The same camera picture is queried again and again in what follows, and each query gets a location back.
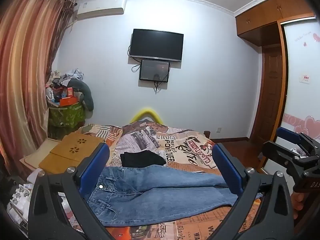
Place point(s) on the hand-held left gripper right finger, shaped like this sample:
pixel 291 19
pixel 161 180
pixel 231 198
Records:
pixel 226 167

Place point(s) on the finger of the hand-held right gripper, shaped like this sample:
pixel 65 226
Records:
pixel 290 136
pixel 277 152

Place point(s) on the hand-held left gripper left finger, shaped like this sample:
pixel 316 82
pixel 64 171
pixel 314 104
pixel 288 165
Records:
pixel 96 170

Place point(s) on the blue denim pants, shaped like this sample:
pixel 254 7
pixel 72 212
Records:
pixel 162 192

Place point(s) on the person's right hand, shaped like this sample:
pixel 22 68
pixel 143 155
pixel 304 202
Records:
pixel 298 203

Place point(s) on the wooden lap table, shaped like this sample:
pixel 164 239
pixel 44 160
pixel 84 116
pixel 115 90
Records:
pixel 72 147

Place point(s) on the black folded garment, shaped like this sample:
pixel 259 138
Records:
pixel 140 158

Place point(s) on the newspaper print bed cover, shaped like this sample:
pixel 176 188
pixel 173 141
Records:
pixel 180 150

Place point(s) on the small white door sticker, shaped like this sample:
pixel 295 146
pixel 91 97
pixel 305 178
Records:
pixel 305 78

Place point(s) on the beige flat mat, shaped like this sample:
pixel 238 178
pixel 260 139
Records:
pixel 37 155

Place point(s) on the orange box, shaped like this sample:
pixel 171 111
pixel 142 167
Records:
pixel 68 101

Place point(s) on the yellow foam cushion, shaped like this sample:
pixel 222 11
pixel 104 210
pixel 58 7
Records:
pixel 146 111

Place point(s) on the white heart print wardrobe door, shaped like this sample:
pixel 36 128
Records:
pixel 300 55

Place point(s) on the pile of clothes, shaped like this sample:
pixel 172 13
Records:
pixel 66 77

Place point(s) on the small black monitor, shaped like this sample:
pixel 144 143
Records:
pixel 154 70

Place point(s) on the wooden overhead cabinet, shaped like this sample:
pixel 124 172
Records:
pixel 265 15

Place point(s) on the striped pink curtain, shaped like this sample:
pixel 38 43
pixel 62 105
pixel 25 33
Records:
pixel 22 67

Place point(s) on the white air conditioner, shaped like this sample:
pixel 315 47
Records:
pixel 100 7

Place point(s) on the black wall television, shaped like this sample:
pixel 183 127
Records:
pixel 156 45

